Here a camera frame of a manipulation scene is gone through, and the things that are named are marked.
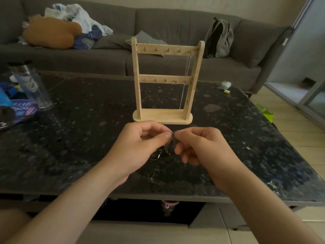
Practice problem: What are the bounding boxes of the blue plastic bottle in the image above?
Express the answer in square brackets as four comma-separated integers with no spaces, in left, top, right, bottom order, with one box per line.
[0,86,13,107]

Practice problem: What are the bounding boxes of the person's right forearm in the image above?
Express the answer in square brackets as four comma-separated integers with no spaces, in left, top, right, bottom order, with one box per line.
[223,172,325,244]

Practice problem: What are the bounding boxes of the clear plastic tumbler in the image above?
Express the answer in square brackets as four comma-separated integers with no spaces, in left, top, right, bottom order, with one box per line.
[7,61,54,111]

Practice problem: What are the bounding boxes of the person's left hand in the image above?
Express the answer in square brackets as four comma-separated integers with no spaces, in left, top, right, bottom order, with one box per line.
[103,120,173,186]

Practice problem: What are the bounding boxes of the person's right hand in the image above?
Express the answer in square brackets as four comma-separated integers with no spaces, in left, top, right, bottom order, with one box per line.
[173,127,248,196]

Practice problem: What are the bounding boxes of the pink item under table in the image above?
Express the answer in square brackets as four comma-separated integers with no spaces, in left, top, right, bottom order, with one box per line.
[160,200,179,216]

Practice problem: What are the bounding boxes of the checkered pillow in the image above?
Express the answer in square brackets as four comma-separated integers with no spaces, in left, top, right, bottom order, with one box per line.
[126,30,168,58]

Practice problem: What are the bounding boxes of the grey backpack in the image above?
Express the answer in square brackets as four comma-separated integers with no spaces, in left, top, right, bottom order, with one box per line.
[203,17,234,59]

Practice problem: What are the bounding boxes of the person's bare leg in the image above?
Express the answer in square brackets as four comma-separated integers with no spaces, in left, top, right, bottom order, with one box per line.
[0,208,31,244]

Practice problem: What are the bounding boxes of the grey flat cushion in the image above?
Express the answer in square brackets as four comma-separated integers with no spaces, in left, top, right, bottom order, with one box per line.
[92,34,132,50]

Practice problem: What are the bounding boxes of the silver pendant necklace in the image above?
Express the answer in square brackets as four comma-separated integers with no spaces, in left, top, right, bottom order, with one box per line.
[165,130,183,150]

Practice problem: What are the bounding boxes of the dark shoe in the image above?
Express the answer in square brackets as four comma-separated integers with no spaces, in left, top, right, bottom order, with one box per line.
[299,77,317,89]

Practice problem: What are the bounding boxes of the green bag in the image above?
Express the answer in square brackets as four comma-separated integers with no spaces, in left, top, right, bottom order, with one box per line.
[255,103,275,124]

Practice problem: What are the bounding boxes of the brown plush toy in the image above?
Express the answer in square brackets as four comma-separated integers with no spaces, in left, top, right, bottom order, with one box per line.
[23,14,83,50]

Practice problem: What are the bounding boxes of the blue printed packet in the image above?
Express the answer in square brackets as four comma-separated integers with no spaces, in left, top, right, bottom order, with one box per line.
[0,82,39,130]

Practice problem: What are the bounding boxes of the person's left forearm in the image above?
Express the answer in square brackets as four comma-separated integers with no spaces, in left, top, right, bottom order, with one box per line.
[5,162,125,244]

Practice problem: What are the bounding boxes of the black cord necklace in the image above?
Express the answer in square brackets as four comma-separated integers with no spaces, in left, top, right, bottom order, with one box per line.
[148,146,171,160]

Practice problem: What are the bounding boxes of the wooden jewelry stand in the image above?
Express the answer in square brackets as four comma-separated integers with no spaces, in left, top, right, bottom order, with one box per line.
[131,37,205,125]

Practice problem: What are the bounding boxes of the blue crumpled garment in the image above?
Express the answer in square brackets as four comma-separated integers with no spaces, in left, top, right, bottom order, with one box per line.
[73,25,103,50]

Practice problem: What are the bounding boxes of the grey fabric sofa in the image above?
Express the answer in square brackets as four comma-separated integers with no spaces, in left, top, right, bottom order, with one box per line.
[0,0,295,94]

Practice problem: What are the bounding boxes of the sliding glass door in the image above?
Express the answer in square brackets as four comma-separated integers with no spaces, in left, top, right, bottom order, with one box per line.
[264,0,325,129]

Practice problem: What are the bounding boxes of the silver chain necklace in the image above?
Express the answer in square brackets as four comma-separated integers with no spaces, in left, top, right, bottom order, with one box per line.
[178,52,192,111]

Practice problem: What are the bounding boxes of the white crumpled garment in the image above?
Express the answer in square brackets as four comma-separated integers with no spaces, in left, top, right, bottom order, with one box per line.
[44,3,113,36]

